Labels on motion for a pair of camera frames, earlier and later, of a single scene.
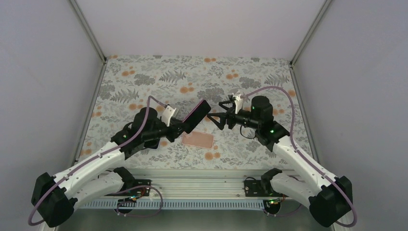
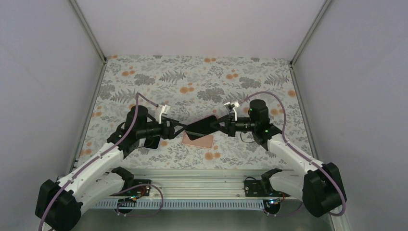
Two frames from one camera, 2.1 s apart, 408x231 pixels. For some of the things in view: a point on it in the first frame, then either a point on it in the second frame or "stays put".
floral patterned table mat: [130, 84] stays put
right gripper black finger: [222, 123] to [225, 129]
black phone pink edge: [195, 115] to [201, 128]
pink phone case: [197, 139] stays put
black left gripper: [173, 127] stays put
